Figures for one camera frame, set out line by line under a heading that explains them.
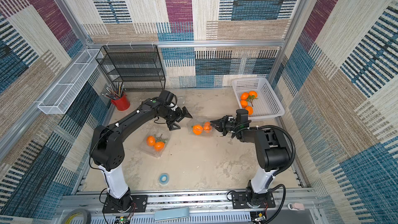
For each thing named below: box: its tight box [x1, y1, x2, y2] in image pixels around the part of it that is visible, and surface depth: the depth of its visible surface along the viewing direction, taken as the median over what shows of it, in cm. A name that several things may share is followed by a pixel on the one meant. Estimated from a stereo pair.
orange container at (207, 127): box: [203, 121, 212, 133], surface depth 92 cm
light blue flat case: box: [154, 207, 190, 221], surface depth 71 cm
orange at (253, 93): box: [248, 90, 258, 99], surface depth 113 cm
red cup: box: [110, 94, 131, 111], surface depth 113 cm
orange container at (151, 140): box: [146, 135, 156, 147], surface depth 90 cm
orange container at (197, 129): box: [192, 123, 203, 136], surface depth 91 cm
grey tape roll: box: [61, 207, 92, 224], surface depth 71 cm
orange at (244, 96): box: [240, 92, 249, 101], surface depth 111 cm
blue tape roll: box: [158, 172, 170, 186], surface depth 81 cm
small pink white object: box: [287, 202, 305, 212], surface depth 71 cm
